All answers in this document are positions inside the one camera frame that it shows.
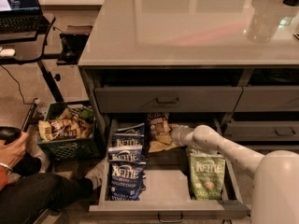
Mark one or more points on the person's hand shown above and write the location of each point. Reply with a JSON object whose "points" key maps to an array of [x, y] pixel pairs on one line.
{"points": [[12, 153]]}

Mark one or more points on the brown chip bag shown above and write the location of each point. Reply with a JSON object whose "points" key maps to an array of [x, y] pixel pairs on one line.
{"points": [[160, 132]]}

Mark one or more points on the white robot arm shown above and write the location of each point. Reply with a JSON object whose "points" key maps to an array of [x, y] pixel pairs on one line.
{"points": [[275, 195]]}

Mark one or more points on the blue kettle chip bag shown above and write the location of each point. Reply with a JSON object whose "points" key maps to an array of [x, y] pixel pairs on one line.
{"points": [[126, 180], [132, 154], [119, 140], [138, 129]]}

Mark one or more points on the front blue Kettle chip bag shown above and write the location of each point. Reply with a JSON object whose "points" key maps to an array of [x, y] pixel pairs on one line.
{"points": [[126, 180]]}

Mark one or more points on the rear blue Kettle chip bag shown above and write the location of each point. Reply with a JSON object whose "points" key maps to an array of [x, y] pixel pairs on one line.
{"points": [[138, 129]]}

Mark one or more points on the open grey middle drawer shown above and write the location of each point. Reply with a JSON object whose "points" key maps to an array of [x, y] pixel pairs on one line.
{"points": [[167, 197]]}

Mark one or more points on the grey top drawer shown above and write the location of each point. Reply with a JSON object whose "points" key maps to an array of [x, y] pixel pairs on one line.
{"points": [[167, 99]]}

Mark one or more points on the rear green Kettle chip bag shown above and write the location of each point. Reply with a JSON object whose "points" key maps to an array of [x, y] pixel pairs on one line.
{"points": [[197, 152]]}

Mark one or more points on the green kettle chip bag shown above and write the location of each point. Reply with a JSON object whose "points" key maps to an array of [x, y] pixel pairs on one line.
{"points": [[207, 176], [197, 152]]}

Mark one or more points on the front green Kettle chip bag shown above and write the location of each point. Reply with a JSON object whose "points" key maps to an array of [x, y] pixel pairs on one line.
{"points": [[207, 176]]}

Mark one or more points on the grey cabinet with glossy counter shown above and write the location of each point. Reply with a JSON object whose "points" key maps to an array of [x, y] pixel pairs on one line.
{"points": [[204, 43]]}

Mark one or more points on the black handheld controller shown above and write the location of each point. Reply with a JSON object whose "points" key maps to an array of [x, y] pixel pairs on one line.
{"points": [[9, 134]]}

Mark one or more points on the person's legs in black trousers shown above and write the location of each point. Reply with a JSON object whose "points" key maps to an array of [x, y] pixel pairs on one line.
{"points": [[22, 201]]}

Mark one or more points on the snack bags in crate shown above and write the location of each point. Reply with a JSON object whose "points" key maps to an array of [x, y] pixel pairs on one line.
{"points": [[69, 124]]}

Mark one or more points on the white computer mouse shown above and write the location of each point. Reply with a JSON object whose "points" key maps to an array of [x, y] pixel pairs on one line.
{"points": [[7, 53]]}

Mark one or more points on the black side desk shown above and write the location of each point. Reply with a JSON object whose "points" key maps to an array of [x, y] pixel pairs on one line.
{"points": [[34, 52]]}

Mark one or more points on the black device on desk shelf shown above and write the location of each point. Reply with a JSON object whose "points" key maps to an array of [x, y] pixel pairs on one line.
{"points": [[73, 39]]}

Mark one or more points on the open laptop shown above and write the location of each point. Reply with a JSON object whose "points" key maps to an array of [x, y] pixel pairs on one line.
{"points": [[17, 16]]}

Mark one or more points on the right grey drawers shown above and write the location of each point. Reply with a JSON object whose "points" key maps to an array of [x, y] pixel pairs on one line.
{"points": [[266, 117]]}

